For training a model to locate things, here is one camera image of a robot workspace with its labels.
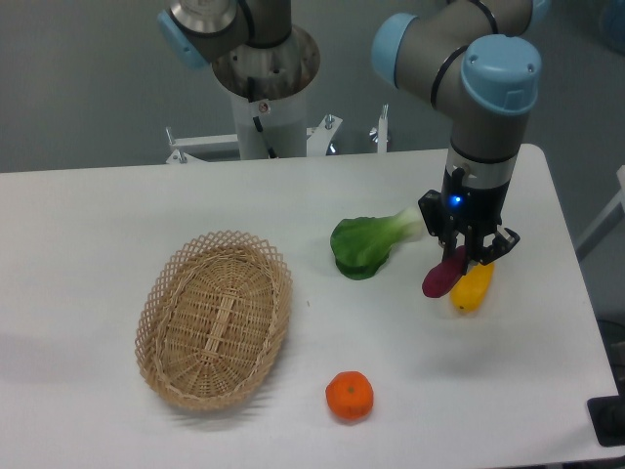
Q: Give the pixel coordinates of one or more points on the white frame at right edge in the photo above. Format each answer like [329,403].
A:
[605,222]

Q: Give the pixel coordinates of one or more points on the white metal base frame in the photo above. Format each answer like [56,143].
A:
[260,142]

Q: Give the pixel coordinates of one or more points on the black device at table edge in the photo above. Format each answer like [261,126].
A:
[607,415]

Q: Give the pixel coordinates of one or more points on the green bok choy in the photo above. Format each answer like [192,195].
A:
[361,246]

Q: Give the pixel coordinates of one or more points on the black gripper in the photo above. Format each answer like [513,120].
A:
[459,215]

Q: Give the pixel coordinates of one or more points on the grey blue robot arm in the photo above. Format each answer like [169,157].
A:
[470,62]

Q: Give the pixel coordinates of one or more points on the orange tangerine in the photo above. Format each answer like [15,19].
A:
[350,396]

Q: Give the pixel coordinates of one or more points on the purple sweet potato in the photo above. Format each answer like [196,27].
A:
[443,277]

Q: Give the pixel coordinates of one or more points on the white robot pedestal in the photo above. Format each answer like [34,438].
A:
[271,82]

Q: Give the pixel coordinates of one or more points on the yellow mango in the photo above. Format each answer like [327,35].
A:
[469,292]

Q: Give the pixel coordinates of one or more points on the woven wicker basket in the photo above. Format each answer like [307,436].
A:
[214,321]

